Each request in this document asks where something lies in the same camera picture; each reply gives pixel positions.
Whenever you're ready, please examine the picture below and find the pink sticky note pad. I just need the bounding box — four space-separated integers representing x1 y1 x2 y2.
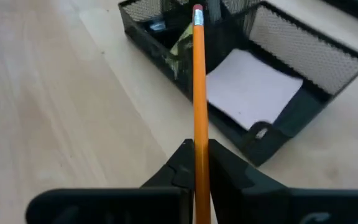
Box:
205 48 305 131

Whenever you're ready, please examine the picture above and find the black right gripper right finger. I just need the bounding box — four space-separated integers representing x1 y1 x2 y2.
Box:
208 139 292 224

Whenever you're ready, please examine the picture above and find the black mesh desk organizer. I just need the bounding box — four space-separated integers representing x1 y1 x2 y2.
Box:
118 0 358 167

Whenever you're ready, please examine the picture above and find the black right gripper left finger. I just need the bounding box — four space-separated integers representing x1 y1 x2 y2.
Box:
140 138 196 224

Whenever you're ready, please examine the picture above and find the yellow wooden pencil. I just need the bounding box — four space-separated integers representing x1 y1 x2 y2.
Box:
191 3 213 224

